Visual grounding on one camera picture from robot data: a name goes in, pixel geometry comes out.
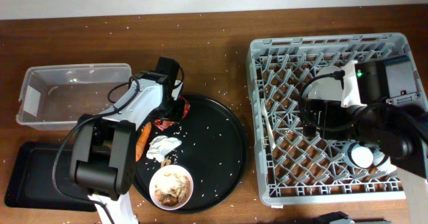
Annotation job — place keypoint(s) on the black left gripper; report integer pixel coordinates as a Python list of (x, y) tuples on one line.
[(176, 116)]

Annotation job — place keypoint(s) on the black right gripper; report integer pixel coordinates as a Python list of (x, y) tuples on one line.
[(330, 110)]

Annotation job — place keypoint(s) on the red snack wrapper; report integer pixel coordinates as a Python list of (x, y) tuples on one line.
[(164, 124)]

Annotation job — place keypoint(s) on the light blue cup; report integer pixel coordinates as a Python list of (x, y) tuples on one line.
[(357, 156)]

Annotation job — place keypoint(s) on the white plastic fork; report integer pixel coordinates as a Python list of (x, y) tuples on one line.
[(268, 126)]

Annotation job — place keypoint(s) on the small white cup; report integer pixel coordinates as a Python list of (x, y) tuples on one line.
[(383, 162)]

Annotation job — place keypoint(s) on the grey plate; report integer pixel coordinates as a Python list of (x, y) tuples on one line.
[(326, 89)]

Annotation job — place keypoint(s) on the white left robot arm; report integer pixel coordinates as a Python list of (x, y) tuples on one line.
[(103, 157)]

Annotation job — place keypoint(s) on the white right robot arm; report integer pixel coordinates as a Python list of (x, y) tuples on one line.
[(400, 133)]

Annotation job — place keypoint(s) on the grey dishwasher rack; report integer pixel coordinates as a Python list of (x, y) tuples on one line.
[(300, 169)]

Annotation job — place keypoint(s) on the orange carrot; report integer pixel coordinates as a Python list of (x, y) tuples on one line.
[(141, 142)]

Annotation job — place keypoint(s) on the crumpled white tissue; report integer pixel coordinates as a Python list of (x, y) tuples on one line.
[(160, 146)]

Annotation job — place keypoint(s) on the round black tray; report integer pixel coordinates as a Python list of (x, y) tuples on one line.
[(213, 150)]

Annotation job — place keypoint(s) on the white bowl with food scraps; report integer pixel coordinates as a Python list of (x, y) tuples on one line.
[(171, 187)]

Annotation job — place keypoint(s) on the clear plastic bin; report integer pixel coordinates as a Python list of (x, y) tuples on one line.
[(54, 97)]

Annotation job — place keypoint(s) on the black rectangular tray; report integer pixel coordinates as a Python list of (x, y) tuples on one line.
[(30, 185)]

